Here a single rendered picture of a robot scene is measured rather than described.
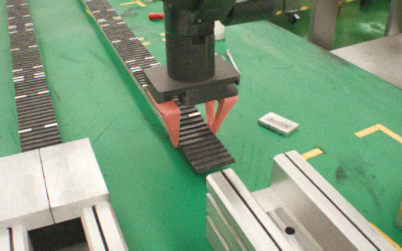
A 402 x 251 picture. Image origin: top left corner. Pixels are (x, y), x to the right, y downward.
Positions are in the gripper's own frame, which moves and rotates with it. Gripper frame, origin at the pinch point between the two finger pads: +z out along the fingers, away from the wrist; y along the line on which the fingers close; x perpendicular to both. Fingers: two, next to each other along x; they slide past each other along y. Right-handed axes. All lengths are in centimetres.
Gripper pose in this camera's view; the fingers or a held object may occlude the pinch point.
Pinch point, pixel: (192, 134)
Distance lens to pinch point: 55.7
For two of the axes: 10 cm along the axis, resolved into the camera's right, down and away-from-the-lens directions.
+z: 0.2, 8.3, 5.5
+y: 9.2, -2.3, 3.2
